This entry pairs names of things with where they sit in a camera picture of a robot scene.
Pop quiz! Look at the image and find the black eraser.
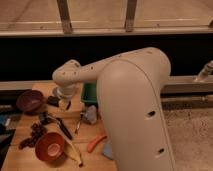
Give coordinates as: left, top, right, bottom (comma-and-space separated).
47, 96, 60, 107

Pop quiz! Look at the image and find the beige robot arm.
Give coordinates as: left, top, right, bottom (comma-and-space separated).
52, 47, 176, 171

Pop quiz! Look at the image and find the red brown bowl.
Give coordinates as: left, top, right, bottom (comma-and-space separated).
35, 132, 65, 162

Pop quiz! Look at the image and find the green plastic tray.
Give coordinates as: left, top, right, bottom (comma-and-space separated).
81, 83, 97, 104

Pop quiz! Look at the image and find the wooden cutting board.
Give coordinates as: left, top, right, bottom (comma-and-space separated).
0, 84, 117, 171

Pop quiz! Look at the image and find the dark grape bunch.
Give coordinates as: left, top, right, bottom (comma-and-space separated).
18, 123, 47, 149

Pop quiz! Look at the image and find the yellow banana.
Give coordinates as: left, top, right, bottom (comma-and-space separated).
64, 140, 83, 167

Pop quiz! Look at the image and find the blue sponge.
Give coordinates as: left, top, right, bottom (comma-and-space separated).
102, 141, 113, 160

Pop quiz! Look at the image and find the black handled knife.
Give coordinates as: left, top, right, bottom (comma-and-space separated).
39, 112, 73, 140

